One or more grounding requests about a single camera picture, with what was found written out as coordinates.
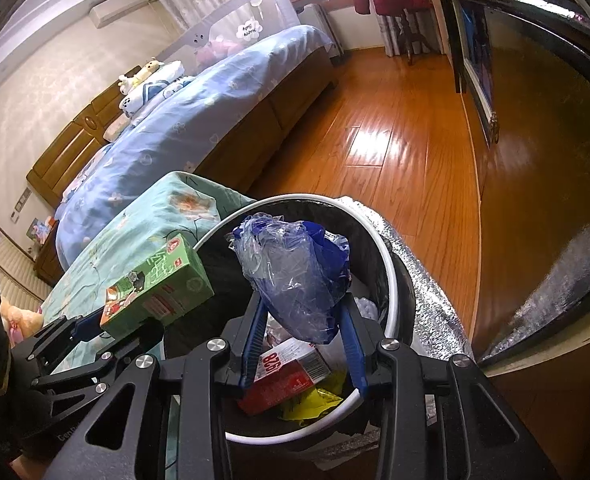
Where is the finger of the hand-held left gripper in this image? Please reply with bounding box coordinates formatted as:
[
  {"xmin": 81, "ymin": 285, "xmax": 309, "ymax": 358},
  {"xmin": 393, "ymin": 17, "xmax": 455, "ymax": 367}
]
[
  {"xmin": 12, "ymin": 308, "xmax": 108, "ymax": 367},
  {"xmin": 29, "ymin": 324, "xmax": 166, "ymax": 402}
]

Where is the wooden nightstand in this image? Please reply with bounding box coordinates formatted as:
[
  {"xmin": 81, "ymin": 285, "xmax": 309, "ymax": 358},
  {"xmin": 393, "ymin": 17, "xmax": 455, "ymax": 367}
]
[{"xmin": 34, "ymin": 219, "xmax": 66, "ymax": 289}]

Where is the blue plastic bag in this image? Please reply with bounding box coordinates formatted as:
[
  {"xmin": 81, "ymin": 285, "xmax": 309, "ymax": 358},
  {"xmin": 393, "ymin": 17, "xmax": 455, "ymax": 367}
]
[{"xmin": 230, "ymin": 213, "xmax": 351, "ymax": 345}]

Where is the folded blue white quilt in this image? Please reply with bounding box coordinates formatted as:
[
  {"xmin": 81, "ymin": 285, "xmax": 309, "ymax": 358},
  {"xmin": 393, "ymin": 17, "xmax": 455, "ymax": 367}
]
[{"xmin": 118, "ymin": 60, "xmax": 196, "ymax": 126}]

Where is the wall switch panel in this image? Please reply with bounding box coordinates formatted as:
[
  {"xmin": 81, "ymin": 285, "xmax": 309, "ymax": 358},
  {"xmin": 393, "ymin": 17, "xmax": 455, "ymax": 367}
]
[{"xmin": 10, "ymin": 187, "xmax": 31, "ymax": 224}]

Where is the silver foil sheet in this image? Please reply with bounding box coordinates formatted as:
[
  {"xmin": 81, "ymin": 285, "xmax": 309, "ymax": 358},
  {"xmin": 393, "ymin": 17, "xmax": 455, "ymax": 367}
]
[{"xmin": 337, "ymin": 194, "xmax": 476, "ymax": 362}]

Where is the green drink carton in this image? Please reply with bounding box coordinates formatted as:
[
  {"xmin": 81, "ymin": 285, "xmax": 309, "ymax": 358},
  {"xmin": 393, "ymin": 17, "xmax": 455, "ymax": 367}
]
[{"xmin": 100, "ymin": 233, "xmax": 215, "ymax": 344}]

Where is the yellow plush toy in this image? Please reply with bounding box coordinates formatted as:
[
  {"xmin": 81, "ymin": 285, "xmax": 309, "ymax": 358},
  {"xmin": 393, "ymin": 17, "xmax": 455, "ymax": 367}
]
[{"xmin": 130, "ymin": 58, "xmax": 164, "ymax": 86}]

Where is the grey mesh bed rail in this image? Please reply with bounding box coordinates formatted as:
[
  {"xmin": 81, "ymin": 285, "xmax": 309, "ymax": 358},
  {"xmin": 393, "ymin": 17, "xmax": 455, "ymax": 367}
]
[{"xmin": 159, "ymin": 0, "xmax": 301, "ymax": 69}]

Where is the black trash can white rim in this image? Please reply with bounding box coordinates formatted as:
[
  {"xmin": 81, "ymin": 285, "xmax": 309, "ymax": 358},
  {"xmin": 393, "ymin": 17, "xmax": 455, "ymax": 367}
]
[{"xmin": 162, "ymin": 192, "xmax": 419, "ymax": 449}]

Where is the cream teddy bear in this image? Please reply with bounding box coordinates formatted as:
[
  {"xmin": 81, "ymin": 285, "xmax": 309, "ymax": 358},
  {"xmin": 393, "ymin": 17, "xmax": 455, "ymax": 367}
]
[{"xmin": 0, "ymin": 295, "xmax": 44, "ymax": 351}]

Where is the tissue pack on nightstand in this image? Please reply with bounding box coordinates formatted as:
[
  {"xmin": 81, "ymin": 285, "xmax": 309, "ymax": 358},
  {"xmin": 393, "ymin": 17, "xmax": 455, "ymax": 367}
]
[{"xmin": 24, "ymin": 217, "xmax": 56, "ymax": 246}]

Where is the small white pillow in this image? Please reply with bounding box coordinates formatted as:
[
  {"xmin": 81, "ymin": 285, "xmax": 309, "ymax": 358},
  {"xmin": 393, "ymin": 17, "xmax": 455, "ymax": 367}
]
[{"xmin": 102, "ymin": 114, "xmax": 131, "ymax": 142}]

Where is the blue bed sheet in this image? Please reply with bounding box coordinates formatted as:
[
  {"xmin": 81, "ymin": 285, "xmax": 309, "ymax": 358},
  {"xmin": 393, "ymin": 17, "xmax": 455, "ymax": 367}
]
[{"xmin": 54, "ymin": 24, "xmax": 336, "ymax": 269}]

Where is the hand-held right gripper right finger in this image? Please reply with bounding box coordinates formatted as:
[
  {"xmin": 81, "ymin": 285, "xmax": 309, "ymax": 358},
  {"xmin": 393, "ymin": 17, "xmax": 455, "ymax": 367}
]
[{"xmin": 341, "ymin": 299, "xmax": 562, "ymax": 480}]

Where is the yellow snack bag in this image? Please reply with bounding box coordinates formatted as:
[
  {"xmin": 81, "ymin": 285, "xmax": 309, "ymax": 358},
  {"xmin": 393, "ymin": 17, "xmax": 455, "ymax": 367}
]
[{"xmin": 279, "ymin": 384, "xmax": 346, "ymax": 421}]

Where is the black television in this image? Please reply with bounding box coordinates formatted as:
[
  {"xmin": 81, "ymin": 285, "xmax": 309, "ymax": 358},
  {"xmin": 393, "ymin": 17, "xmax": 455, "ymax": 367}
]
[{"xmin": 434, "ymin": 0, "xmax": 590, "ymax": 377}]

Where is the red drink carton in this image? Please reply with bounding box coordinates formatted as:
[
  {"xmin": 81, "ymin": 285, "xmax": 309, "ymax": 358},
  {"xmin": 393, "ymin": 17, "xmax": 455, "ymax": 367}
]
[{"xmin": 237, "ymin": 337, "xmax": 332, "ymax": 416}]

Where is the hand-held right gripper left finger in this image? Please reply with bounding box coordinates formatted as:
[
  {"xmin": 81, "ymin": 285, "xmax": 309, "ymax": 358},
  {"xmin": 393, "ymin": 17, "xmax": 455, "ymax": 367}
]
[{"xmin": 42, "ymin": 291, "xmax": 267, "ymax": 480}]

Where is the white air conditioner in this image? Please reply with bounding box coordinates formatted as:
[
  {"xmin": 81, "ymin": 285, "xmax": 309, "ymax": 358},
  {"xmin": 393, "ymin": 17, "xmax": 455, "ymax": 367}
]
[{"xmin": 88, "ymin": 0, "xmax": 150, "ymax": 27}]

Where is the white plastic bag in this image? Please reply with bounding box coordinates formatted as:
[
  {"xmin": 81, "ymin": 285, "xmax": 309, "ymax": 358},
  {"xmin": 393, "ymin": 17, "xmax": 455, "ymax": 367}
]
[{"xmin": 350, "ymin": 290, "xmax": 389, "ymax": 326}]

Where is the red jacket on rack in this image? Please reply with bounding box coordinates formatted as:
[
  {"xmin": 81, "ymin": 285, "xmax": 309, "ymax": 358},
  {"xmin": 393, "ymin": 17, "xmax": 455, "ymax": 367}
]
[{"xmin": 382, "ymin": 10, "xmax": 439, "ymax": 66}]

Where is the wooden bed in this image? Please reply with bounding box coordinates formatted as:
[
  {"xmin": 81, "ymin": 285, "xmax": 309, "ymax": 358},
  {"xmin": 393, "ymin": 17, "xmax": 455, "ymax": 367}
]
[{"xmin": 25, "ymin": 25, "xmax": 344, "ymax": 272}]

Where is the white printed pillow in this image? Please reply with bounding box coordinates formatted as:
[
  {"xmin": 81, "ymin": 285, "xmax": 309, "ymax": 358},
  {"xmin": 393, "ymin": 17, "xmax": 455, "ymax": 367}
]
[{"xmin": 62, "ymin": 152, "xmax": 114, "ymax": 206}]

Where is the pink plush toy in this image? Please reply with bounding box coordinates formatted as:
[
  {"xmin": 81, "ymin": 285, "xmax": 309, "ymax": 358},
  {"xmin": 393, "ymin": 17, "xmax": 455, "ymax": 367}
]
[{"xmin": 194, "ymin": 34, "xmax": 244, "ymax": 64}]

